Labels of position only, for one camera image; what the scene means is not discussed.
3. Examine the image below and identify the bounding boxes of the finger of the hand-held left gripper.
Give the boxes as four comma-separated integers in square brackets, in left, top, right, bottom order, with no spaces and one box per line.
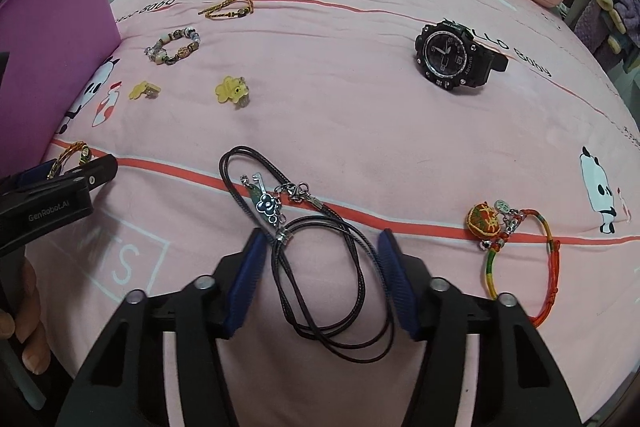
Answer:
[47,154,119,198]
[0,158,61,194]

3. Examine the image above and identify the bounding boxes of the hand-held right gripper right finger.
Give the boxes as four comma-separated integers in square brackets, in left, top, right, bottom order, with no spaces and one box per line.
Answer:
[376,228,583,427]

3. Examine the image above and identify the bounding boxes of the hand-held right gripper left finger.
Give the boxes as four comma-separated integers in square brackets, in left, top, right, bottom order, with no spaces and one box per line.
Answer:
[57,227,268,427]

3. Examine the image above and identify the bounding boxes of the gold braided bracelet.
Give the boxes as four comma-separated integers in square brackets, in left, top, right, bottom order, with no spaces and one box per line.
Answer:
[198,0,254,20]
[47,142,92,180]

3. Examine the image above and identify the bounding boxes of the black cord necklace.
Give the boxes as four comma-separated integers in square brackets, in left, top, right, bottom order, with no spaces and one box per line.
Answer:
[218,146,396,364]

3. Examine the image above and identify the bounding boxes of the small yellow hair clip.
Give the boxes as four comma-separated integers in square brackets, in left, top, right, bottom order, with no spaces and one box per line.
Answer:
[129,80,162,100]

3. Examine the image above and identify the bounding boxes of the colourful string bracelet orange charm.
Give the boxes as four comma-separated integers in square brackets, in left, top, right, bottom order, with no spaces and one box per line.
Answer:
[467,201,562,327]

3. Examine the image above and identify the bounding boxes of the purple cloth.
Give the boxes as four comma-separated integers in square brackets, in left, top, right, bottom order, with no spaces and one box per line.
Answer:
[0,0,122,182]

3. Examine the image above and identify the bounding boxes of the beaded bracelet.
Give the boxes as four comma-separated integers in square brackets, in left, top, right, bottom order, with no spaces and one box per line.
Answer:
[144,26,202,66]

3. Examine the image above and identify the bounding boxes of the yellow flower hair clip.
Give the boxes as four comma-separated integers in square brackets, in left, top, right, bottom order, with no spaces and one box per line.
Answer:
[215,76,249,109]

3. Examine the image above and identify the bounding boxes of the black sport wristwatch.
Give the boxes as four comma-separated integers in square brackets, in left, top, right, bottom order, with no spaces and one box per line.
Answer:
[414,19,510,95]

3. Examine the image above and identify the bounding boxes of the person's left hand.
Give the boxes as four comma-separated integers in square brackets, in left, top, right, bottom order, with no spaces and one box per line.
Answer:
[0,257,52,376]

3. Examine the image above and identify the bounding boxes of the pink printed bed sheet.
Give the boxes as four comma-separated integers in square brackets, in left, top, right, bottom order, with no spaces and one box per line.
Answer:
[25,0,640,427]

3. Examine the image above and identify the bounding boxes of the purple knitted blanket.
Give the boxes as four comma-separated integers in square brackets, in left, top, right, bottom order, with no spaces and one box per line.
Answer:
[570,0,640,70]

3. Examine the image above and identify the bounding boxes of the blue yellow plush toy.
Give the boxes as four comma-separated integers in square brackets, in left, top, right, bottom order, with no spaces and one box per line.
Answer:
[592,0,632,52]

